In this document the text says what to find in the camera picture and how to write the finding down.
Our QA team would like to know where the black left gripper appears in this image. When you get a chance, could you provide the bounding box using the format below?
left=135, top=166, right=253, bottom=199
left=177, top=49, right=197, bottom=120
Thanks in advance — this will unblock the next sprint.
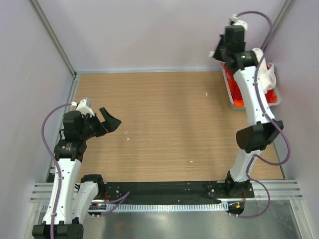
left=79, top=107, right=121, bottom=140

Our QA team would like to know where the white t-shirt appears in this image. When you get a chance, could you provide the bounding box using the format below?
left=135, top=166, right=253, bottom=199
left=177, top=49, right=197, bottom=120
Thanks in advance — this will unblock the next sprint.
left=258, top=59, right=277, bottom=94

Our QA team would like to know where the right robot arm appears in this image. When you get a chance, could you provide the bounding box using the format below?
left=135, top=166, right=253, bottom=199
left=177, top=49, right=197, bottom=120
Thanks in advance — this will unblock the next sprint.
left=213, top=24, right=284, bottom=197

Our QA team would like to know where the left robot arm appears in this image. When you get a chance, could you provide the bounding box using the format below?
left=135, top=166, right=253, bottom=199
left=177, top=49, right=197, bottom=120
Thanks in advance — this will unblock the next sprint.
left=32, top=107, right=122, bottom=239

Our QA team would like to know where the grey perforated plastic basket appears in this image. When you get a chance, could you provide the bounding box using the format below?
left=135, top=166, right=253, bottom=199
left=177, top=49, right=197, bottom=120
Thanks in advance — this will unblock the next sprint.
left=225, top=62, right=281, bottom=115

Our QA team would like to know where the red t-shirt in basket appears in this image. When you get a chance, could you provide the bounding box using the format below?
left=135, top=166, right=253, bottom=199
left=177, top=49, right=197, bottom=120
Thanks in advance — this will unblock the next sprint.
left=221, top=62, right=244, bottom=109

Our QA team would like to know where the orange garment in basket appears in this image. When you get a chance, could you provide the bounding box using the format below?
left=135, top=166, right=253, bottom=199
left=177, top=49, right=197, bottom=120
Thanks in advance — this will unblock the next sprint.
left=232, top=90, right=279, bottom=107

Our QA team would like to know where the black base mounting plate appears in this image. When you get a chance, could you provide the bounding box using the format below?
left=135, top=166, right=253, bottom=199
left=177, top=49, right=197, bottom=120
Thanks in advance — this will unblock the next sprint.
left=94, top=181, right=255, bottom=205

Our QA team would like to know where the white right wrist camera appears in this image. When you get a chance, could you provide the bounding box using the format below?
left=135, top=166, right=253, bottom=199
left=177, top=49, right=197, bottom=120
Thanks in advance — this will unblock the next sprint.
left=229, top=14, right=248, bottom=31

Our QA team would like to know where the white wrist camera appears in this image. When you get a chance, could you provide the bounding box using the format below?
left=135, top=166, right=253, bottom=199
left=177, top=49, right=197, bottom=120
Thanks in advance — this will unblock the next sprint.
left=229, top=14, right=248, bottom=31
left=71, top=98, right=95, bottom=117

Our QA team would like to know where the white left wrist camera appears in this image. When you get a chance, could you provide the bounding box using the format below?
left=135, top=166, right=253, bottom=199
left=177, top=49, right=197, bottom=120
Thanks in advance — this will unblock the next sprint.
left=71, top=98, right=95, bottom=117

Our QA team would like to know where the slotted cable duct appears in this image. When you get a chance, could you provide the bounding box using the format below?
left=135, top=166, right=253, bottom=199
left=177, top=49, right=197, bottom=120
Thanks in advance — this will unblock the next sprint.
left=42, top=203, right=229, bottom=212

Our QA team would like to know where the aluminium frame rail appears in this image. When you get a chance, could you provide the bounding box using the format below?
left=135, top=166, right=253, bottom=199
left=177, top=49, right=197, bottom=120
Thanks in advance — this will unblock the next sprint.
left=29, top=180, right=304, bottom=203

